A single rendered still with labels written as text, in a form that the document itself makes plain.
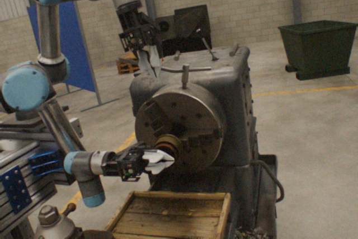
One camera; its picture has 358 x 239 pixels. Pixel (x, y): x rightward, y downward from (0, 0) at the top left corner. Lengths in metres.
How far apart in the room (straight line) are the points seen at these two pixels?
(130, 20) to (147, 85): 0.43
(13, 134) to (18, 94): 0.65
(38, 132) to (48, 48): 0.36
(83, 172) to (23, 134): 0.54
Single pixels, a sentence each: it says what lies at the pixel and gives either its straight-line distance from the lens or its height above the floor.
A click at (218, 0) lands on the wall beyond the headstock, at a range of 10.95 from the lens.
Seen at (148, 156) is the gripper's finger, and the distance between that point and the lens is 0.92.
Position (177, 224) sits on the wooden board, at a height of 0.89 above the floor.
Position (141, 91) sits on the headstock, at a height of 1.21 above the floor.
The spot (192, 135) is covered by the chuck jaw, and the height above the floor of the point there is 1.10.
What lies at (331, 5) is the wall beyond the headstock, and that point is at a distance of 11.07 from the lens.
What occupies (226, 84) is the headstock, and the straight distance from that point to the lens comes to 1.14.
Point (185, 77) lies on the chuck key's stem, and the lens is 1.03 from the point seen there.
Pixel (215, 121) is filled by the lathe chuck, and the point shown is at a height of 1.13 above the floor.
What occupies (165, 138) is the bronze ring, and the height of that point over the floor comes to 1.12.
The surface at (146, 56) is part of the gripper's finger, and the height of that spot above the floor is 1.38.
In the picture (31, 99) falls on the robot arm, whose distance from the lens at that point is 0.92.
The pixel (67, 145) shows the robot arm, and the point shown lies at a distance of 1.12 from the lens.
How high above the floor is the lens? 1.49
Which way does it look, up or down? 18 degrees down
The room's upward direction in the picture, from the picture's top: 10 degrees counter-clockwise
